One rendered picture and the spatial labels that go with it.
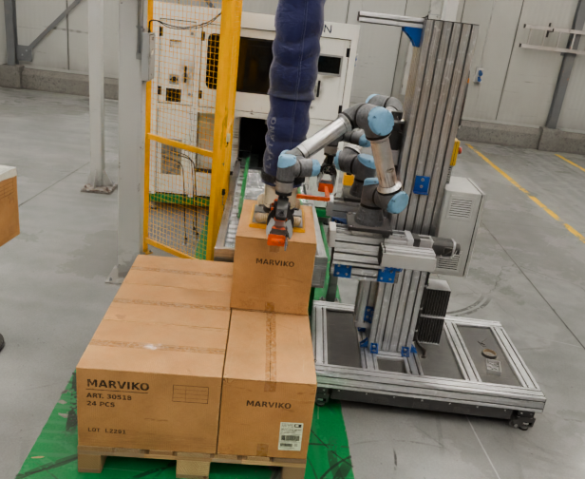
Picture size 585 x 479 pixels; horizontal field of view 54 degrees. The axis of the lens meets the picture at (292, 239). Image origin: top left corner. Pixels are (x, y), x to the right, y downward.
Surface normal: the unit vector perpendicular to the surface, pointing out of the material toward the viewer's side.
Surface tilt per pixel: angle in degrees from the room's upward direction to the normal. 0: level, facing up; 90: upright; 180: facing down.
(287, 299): 90
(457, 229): 90
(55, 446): 0
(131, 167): 90
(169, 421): 90
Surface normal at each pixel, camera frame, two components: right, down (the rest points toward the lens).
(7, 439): 0.11, -0.93
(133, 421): 0.04, 0.37
